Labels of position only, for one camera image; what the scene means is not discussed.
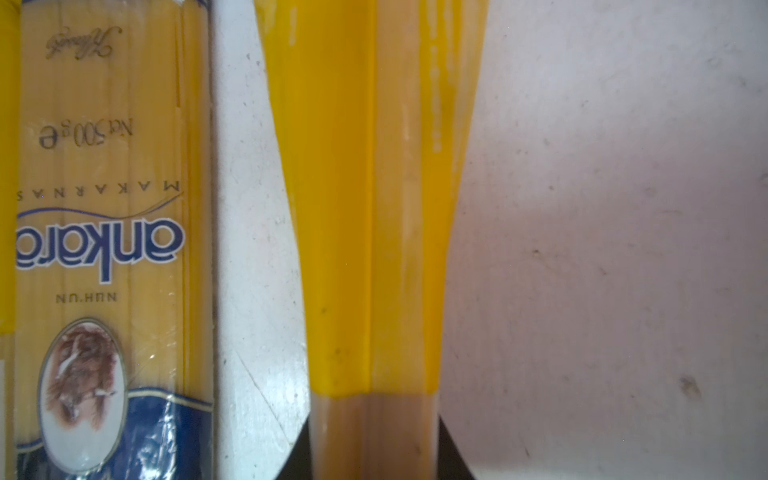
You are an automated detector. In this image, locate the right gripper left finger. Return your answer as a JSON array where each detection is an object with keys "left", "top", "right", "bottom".
[{"left": 276, "top": 419, "right": 312, "bottom": 480}]

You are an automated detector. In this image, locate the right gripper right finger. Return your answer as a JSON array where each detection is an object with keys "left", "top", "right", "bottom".
[{"left": 437, "top": 417, "right": 475, "bottom": 480}]

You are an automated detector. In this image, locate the blue yellow Ankara spaghetti bag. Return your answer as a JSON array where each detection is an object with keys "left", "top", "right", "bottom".
[{"left": 13, "top": 1, "right": 214, "bottom": 479}]

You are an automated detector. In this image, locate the yellow clear spaghetti bag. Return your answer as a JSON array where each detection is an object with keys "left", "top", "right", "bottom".
[{"left": 255, "top": 1, "right": 489, "bottom": 479}]

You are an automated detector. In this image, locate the yellow Pastatime spaghetti bag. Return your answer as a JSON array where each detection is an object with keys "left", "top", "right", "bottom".
[{"left": 1, "top": 0, "right": 20, "bottom": 479}]

